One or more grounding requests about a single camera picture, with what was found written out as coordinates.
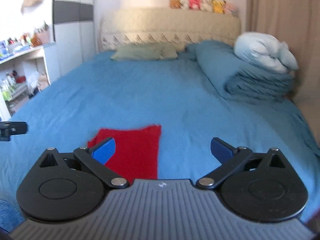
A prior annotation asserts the red knitted garment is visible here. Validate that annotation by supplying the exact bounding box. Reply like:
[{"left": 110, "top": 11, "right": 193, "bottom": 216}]
[{"left": 87, "top": 125, "right": 162, "bottom": 183}]

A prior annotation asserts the green plastic bag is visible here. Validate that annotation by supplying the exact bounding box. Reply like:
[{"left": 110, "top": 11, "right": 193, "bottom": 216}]
[{"left": 1, "top": 87, "right": 12, "bottom": 101}]

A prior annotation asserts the red box on shelf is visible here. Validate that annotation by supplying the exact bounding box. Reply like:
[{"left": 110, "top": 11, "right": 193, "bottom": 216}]
[{"left": 15, "top": 76, "right": 26, "bottom": 83}]

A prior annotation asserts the white shelf unit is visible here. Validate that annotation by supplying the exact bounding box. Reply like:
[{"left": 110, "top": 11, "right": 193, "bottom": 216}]
[{"left": 1, "top": 43, "right": 61, "bottom": 121}]

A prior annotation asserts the beige tote bag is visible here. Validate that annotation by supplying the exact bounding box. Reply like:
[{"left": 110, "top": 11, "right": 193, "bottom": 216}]
[{"left": 37, "top": 74, "right": 49, "bottom": 91}]

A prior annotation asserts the blue bed sheet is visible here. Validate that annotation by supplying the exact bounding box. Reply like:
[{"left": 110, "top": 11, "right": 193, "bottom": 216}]
[{"left": 1, "top": 52, "right": 319, "bottom": 222}]

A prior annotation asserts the blue rolled duvet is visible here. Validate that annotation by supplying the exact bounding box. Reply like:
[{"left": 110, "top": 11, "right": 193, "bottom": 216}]
[{"left": 186, "top": 40, "right": 293, "bottom": 104}]

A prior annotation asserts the light blue pillow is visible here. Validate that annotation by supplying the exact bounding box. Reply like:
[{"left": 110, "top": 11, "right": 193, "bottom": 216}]
[{"left": 234, "top": 32, "right": 299, "bottom": 74}]

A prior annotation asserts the green pillow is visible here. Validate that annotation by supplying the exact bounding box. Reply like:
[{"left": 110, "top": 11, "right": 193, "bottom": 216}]
[{"left": 111, "top": 43, "right": 177, "bottom": 61}]

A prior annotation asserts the cream quilted headboard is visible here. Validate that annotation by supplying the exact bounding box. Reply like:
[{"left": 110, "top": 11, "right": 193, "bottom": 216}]
[{"left": 100, "top": 8, "right": 241, "bottom": 50}]

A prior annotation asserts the white grey wardrobe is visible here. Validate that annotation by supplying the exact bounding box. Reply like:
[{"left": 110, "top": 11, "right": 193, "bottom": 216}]
[{"left": 53, "top": 0, "right": 96, "bottom": 76}]

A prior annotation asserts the light pink plush toy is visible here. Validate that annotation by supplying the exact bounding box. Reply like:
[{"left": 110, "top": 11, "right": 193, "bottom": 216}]
[{"left": 223, "top": 2, "right": 238, "bottom": 17}]

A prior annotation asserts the yellow plush toy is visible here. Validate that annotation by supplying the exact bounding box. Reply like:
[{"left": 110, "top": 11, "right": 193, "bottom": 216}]
[{"left": 211, "top": 0, "right": 226, "bottom": 14}]

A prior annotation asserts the white plush toy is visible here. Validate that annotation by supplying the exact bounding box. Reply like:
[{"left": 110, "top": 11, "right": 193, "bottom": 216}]
[
  {"left": 180, "top": 0, "right": 190, "bottom": 10},
  {"left": 200, "top": 0, "right": 213, "bottom": 12}
]

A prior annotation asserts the beige curtain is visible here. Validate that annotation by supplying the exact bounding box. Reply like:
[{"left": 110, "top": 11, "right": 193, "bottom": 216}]
[{"left": 246, "top": 0, "right": 319, "bottom": 101}]

